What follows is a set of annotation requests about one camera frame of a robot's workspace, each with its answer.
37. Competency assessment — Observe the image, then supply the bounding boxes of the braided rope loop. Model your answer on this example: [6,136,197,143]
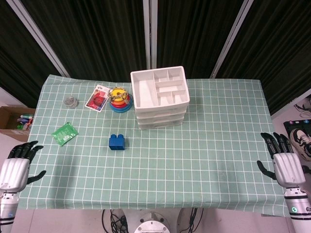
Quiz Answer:
[108,86,131,105]

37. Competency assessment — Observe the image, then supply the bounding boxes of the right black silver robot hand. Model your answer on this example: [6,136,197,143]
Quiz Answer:
[257,132,306,187]

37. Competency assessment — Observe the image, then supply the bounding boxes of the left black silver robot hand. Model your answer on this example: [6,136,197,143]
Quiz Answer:
[0,140,47,192]

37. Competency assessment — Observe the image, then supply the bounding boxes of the black printed mat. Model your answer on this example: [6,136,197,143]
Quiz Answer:
[283,118,311,140]

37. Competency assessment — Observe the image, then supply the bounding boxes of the green foil packet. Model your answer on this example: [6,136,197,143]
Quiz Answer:
[51,122,79,147]

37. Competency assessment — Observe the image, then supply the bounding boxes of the round grey robot base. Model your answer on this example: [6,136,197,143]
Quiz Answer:
[134,211,170,233]

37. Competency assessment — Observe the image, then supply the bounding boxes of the red printed card package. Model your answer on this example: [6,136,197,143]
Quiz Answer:
[85,84,109,114]

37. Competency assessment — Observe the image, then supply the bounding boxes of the black pleated curtain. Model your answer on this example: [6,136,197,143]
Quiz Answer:
[0,0,61,109]
[216,0,311,116]
[20,0,149,82]
[156,0,248,80]

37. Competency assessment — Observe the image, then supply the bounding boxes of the green checked tablecloth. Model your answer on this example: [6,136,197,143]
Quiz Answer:
[18,74,290,216]

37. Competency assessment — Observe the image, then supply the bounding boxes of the black cable bundle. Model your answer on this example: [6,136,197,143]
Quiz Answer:
[102,209,129,233]
[187,208,204,233]

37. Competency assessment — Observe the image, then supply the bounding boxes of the rainbow ring stacker toy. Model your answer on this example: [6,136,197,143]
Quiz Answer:
[108,87,133,114]

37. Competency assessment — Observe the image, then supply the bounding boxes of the blue toy building block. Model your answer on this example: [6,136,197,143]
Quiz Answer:
[108,134,127,150]

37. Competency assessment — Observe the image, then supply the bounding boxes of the clear plastic drawer unit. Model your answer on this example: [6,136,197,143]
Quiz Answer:
[130,66,190,131]

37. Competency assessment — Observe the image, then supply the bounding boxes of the white frame post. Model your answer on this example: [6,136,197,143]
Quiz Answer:
[6,0,71,78]
[142,0,158,70]
[210,0,256,79]

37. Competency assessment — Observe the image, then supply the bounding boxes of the small clear plastic jar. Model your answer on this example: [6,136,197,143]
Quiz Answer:
[63,96,80,109]

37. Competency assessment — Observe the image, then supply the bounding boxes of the brown cardboard box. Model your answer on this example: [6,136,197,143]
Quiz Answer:
[0,105,36,142]

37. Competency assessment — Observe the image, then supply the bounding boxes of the clear drawer with tall handle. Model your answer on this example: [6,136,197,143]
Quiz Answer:
[135,103,190,115]

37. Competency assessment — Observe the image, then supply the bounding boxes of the colourful markers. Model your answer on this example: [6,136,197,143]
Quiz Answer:
[16,114,34,131]

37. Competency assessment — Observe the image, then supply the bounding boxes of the white black sneaker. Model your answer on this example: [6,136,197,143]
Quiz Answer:
[290,128,311,161]

